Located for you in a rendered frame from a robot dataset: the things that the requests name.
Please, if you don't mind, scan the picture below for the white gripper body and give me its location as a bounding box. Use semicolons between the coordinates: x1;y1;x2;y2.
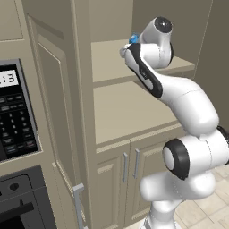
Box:
119;43;132;59

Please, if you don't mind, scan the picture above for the beige open cabinet door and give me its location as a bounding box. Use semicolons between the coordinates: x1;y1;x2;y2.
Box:
26;13;88;229

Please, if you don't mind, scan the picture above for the small blue box-shaped object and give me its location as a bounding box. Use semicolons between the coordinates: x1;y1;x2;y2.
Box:
128;32;140;45

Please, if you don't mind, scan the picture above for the beige base cupboard door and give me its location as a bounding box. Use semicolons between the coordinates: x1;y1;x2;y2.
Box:
130;131;187;223
96;144;131;229

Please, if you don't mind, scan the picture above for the black microwave oven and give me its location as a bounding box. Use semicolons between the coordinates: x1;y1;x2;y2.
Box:
0;58;43;164

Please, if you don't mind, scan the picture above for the grey cupboard door handle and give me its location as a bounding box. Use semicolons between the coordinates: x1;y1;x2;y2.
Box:
122;152;130;183
132;148;140;180

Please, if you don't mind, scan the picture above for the beige wall cupboard door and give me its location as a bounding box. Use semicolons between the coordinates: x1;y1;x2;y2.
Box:
0;0;25;42

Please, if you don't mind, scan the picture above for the grey open door handle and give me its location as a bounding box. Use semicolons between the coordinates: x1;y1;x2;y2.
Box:
72;183;88;229

